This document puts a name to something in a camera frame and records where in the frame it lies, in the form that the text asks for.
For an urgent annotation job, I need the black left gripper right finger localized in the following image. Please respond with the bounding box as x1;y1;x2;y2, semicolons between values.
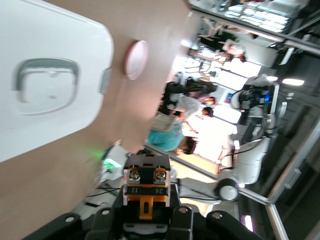
169;186;263;240

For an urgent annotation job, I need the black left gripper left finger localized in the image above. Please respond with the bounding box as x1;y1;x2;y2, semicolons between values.
23;187;126;240

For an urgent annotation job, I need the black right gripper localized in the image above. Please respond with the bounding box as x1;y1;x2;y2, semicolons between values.
237;84;267;111

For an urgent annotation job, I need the white lidded storage box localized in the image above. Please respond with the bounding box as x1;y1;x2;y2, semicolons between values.
0;0;115;163

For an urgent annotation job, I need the person with white cap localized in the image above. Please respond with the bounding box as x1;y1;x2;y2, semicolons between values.
223;41;248;63

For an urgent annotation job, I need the person in grey top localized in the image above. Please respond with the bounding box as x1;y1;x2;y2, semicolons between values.
172;96;216;118

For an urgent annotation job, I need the person in black top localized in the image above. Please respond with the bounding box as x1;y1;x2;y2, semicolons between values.
163;79;218;97

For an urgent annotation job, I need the person in teal shirt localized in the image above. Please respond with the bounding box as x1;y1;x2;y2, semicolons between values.
146;119;187;152

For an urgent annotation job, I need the pink round plate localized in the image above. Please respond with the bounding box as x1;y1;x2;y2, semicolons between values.
123;39;150;81

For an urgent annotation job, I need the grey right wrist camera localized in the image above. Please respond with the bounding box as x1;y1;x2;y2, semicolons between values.
262;81;281;118

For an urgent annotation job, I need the aluminium frame post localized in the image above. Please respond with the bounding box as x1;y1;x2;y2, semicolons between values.
143;142;271;206

